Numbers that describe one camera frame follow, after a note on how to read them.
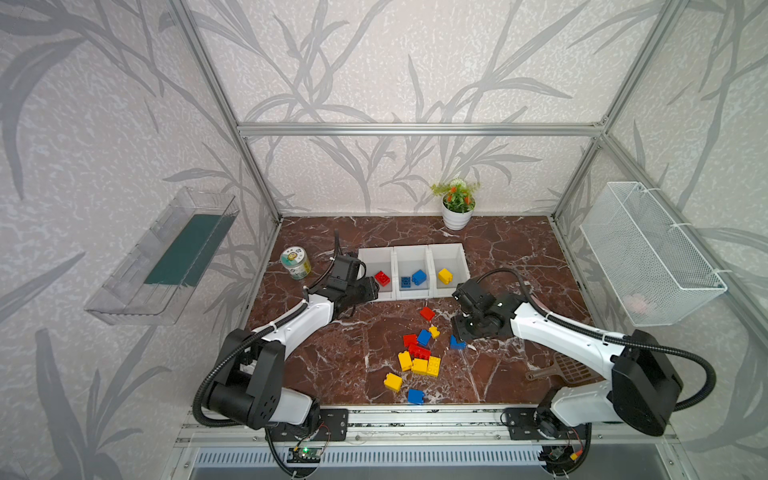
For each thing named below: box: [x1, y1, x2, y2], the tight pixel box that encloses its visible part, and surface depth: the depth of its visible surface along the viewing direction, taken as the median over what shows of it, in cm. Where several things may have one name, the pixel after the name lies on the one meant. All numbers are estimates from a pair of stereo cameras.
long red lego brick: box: [374, 270, 391, 287], surface depth 102 cm
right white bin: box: [428, 243, 471, 297], surface depth 101 cm
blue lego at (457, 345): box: [450, 334, 467, 350], surface depth 89 cm
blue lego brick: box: [411, 269, 427, 286], surface depth 101 cm
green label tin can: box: [280, 246, 311, 280], surface depth 101 cm
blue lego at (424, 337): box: [418, 329, 432, 347], surface depth 90 cm
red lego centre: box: [403, 334, 432, 360], surface depth 87 cm
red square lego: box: [420, 306, 435, 322], surface depth 96 cm
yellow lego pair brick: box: [412, 356, 441, 378], surface depth 83 cm
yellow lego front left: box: [383, 372, 403, 393], surface depth 80 cm
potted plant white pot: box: [431, 178, 481, 231], surface depth 110 cm
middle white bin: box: [393, 244, 434, 301], surface depth 101 cm
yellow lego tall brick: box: [398, 350, 413, 371], surface depth 84 cm
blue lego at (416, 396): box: [407, 388, 425, 405], surface depth 80 cm
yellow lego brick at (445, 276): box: [438, 268, 453, 285], surface depth 101 cm
